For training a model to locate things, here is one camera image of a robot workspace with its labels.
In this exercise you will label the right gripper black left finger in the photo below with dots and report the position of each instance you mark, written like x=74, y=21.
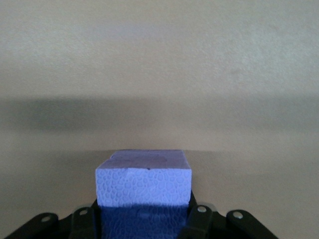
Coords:
x=82, y=224

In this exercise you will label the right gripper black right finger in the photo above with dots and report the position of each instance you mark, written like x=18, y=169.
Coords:
x=202, y=224

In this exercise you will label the purple foam cube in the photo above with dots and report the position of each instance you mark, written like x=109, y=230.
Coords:
x=144, y=184

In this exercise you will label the brown paper table cover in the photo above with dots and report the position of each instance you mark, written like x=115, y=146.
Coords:
x=159, y=62

